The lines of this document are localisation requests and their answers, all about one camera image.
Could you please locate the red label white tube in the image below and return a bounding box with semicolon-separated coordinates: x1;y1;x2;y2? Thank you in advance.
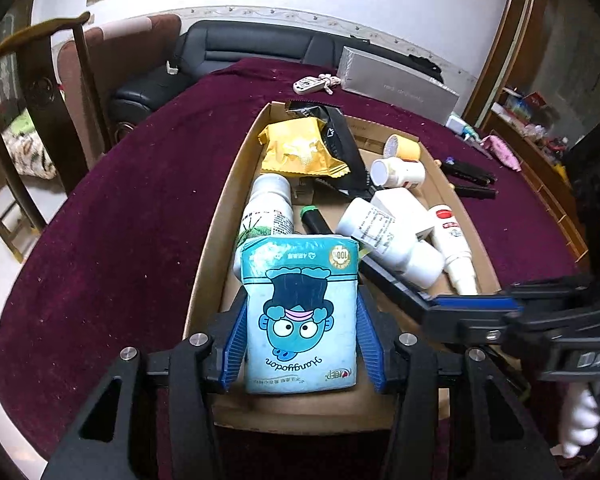
426;204;479;296

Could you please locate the black leather sofa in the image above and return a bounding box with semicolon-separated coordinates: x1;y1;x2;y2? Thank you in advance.
107;20;446;146

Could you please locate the small white pill bottle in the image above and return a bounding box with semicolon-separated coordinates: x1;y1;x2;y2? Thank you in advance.
370;157;426;191

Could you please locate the blue cartoon tissue pack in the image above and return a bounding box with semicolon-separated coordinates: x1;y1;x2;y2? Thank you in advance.
240;234;361;395

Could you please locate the white charger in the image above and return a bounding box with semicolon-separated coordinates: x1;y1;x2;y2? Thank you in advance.
446;114;477;137

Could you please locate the black snack packet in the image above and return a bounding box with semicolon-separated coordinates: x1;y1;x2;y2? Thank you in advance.
285;101;373;201

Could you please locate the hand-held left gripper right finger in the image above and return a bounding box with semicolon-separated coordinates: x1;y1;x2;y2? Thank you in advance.
357;289;566;480

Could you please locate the large white bottle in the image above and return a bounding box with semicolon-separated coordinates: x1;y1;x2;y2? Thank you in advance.
336;198;446;289

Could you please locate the person's right hand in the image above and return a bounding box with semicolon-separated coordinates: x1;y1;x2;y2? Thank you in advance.
560;379;600;458

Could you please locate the long black bar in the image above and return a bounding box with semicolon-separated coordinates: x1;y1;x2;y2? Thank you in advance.
358;255;433;317

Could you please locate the cardboard box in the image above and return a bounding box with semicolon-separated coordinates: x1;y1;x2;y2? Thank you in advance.
182;101;503;433

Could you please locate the green patterned blanket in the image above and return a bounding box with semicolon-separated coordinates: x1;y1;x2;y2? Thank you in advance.
0;115;58;181

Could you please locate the green label white bottle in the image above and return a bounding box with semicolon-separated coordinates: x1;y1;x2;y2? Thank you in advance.
239;174;296;248

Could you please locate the long grey box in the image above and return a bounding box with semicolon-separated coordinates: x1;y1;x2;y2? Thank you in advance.
336;45;460;126

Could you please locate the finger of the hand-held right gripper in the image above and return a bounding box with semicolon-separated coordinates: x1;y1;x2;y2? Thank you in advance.
505;275;596;311
420;294;528;347

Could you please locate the small yellow bottle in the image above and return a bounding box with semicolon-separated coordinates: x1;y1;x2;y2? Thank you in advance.
384;134;422;161

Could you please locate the pink cloth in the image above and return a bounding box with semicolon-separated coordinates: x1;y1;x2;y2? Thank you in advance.
482;132;523;173

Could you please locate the pink upholstered chair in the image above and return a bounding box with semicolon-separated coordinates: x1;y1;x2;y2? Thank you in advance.
57;14;183;151

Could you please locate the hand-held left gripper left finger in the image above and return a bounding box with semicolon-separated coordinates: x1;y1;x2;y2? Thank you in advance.
40;287;249;480

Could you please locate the yellow snack packet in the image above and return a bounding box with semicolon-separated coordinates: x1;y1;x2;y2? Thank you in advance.
257;119;348;181

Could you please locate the black marker green cap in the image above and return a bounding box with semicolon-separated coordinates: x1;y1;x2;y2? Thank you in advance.
300;205;337;237

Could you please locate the white box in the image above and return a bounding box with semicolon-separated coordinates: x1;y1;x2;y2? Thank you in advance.
370;189;436;242

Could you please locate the white key fob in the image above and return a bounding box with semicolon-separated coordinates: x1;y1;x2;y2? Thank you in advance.
292;74;342;97

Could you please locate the wooden chair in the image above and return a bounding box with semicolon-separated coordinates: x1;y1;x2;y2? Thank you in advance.
0;10;93;266

